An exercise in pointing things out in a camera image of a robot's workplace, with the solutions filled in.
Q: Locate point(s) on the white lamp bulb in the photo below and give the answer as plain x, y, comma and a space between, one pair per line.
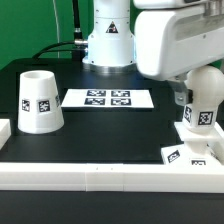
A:
207, 86

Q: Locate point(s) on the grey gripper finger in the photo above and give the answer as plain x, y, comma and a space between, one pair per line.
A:
182, 94

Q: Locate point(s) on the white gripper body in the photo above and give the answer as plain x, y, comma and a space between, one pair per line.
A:
175, 36

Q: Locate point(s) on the white left fence block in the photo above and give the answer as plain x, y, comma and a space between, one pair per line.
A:
5, 131

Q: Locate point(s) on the white front fence wall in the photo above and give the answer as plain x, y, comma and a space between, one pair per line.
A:
110, 177

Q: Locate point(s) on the white lamp shade cone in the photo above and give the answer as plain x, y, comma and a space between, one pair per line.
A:
39, 108

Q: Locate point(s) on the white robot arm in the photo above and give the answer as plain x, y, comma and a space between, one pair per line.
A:
111, 45

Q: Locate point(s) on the white tag sheet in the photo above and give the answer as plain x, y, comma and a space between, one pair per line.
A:
108, 98

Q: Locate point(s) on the white lamp base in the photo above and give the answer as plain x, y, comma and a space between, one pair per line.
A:
197, 149

